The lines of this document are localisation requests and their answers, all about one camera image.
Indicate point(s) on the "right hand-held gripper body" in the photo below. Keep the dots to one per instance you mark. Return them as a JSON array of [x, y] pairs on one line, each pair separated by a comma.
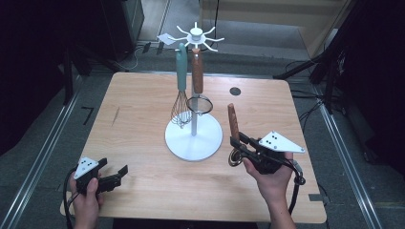
[[278, 143]]

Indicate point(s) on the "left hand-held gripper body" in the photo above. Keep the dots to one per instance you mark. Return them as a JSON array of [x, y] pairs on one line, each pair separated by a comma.
[[85, 167]]

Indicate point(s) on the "white utensil rack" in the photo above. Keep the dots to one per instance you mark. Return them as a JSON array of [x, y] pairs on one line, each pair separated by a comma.
[[197, 143]]

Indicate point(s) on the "person's right hand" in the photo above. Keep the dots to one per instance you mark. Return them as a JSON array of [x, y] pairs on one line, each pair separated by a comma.
[[273, 186]]

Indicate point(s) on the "person's left hand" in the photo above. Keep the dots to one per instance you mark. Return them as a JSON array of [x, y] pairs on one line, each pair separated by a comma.
[[85, 210]]

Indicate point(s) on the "round black table grommet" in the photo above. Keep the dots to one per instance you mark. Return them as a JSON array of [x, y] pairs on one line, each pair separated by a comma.
[[235, 91]]

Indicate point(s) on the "black metal stand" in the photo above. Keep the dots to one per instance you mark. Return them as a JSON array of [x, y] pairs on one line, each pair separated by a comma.
[[67, 79]]

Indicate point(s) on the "black tripod stand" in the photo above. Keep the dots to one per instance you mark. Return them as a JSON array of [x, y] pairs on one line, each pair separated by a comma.
[[318, 60]]

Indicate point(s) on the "white paper tag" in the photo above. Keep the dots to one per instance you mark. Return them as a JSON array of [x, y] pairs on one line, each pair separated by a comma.
[[165, 38]]

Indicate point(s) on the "black cabinet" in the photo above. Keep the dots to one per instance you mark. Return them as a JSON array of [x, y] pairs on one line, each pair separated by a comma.
[[124, 28]]

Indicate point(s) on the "metal floor rail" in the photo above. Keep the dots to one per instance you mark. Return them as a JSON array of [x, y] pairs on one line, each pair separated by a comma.
[[35, 165], [347, 159]]

